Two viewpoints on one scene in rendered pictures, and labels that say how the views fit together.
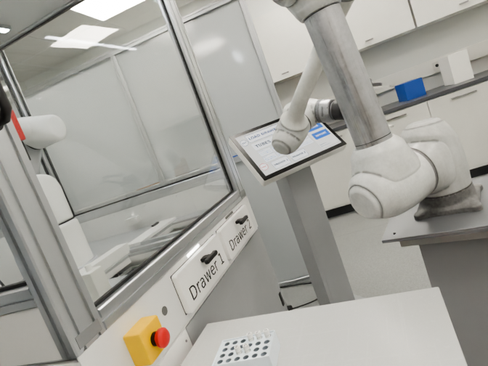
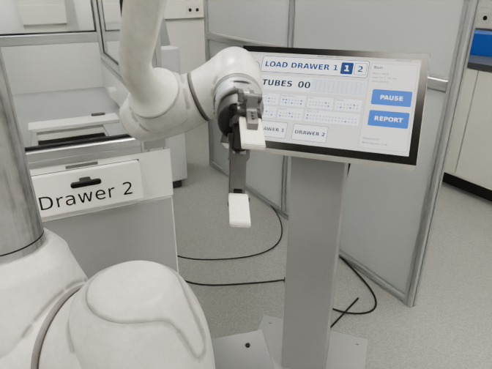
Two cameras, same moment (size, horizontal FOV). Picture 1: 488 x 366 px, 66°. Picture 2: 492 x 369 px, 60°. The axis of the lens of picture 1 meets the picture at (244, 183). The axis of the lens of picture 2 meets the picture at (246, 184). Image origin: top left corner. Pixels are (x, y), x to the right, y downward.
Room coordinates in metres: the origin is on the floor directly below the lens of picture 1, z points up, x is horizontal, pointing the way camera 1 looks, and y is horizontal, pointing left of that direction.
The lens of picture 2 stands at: (0.90, -0.92, 1.36)
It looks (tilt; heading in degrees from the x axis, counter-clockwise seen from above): 25 degrees down; 43
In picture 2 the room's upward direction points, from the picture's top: straight up
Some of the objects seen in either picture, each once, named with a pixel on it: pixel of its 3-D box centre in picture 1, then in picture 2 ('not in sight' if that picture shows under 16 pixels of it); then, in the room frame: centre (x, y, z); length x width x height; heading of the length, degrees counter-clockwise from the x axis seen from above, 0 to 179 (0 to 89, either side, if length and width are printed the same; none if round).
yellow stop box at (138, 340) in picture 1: (147, 340); not in sight; (0.74, 0.30, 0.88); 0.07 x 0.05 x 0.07; 159
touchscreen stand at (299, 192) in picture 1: (322, 242); (309, 268); (1.89, -0.28, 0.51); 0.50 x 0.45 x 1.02; 24
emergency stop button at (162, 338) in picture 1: (160, 338); not in sight; (0.73, 0.27, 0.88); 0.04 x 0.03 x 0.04; 159
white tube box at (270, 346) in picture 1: (247, 355); not in sight; (0.72, 0.12, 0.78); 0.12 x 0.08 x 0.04; 74
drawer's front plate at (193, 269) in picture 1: (203, 269); not in sight; (1.05, 0.20, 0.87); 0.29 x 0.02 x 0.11; 159
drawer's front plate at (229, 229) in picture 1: (237, 230); (86, 188); (1.35, 0.08, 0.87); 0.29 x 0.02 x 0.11; 159
